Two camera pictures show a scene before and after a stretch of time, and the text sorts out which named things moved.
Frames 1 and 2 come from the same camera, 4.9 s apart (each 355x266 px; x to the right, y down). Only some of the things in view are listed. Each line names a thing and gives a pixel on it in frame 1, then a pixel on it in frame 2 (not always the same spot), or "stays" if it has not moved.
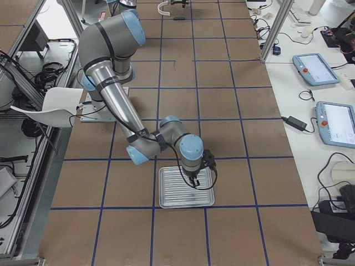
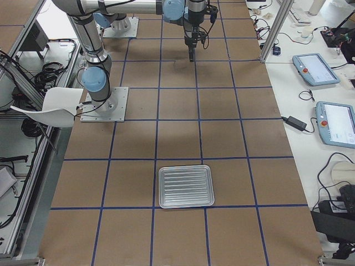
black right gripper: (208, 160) → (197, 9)
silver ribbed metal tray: (176, 190) stays
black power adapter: (295, 122) stays
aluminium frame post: (285, 9) stays
